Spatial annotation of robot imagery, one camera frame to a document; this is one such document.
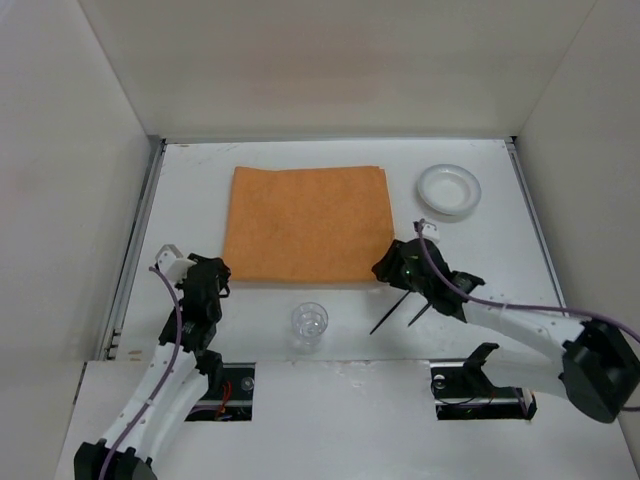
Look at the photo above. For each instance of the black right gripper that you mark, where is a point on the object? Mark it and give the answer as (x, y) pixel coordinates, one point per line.
(417, 288)

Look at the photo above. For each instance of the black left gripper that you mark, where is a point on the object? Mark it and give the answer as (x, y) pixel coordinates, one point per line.
(211, 273)

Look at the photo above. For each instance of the orange cloth placemat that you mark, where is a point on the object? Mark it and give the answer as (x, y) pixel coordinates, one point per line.
(308, 226)

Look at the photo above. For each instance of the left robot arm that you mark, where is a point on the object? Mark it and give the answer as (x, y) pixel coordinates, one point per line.
(182, 370)

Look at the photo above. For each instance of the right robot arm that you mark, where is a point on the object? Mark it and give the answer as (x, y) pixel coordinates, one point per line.
(578, 356)

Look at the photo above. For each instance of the black fork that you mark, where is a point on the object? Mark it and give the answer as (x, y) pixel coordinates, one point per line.
(391, 310)

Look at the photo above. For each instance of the black knife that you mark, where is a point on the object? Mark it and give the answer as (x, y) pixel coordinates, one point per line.
(419, 314)

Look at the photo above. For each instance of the clear drinking glass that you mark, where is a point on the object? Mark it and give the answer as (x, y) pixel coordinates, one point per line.
(309, 322)

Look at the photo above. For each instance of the white round plate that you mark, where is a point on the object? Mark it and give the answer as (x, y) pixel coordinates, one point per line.
(449, 189)

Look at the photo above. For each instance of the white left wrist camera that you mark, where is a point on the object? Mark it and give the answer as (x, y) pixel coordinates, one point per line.
(172, 264)

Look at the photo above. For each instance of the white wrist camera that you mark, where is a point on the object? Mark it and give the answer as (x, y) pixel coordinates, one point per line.
(428, 230)
(172, 264)

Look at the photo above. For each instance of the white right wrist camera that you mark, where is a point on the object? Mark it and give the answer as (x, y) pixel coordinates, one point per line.
(428, 230)

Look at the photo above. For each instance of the left aluminium table rail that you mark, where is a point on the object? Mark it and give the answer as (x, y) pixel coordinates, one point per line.
(115, 318)

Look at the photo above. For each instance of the aluminium table rail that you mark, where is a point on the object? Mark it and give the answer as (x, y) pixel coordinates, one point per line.
(515, 160)
(115, 318)

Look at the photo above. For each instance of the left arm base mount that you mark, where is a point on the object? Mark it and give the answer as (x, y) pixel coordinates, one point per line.
(229, 399)

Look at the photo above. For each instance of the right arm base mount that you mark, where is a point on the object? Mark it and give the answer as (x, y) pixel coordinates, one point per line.
(463, 392)

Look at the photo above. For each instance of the right aluminium table rail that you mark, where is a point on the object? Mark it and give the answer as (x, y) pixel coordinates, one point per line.
(515, 160)

